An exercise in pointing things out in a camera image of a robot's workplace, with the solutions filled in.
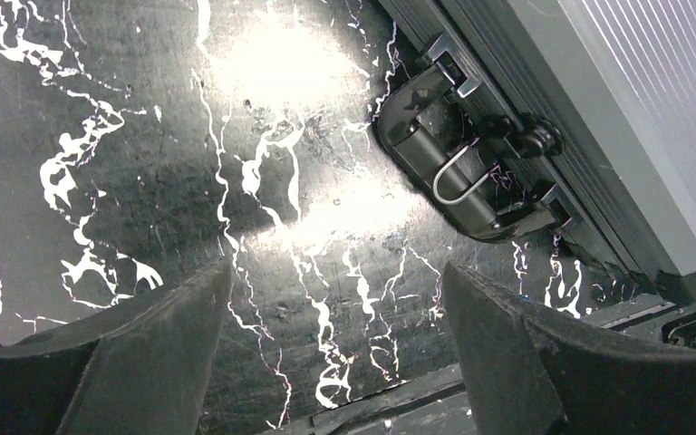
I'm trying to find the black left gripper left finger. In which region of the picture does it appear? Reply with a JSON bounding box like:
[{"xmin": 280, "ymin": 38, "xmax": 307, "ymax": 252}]
[{"xmin": 0, "ymin": 260, "xmax": 232, "ymax": 434}]

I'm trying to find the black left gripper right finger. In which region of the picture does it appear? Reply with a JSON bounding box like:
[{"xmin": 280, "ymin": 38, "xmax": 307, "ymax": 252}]
[{"xmin": 442, "ymin": 263, "xmax": 696, "ymax": 434}]

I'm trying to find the black poker set case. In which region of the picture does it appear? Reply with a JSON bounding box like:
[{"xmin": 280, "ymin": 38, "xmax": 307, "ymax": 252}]
[{"xmin": 375, "ymin": 1, "xmax": 696, "ymax": 304}]

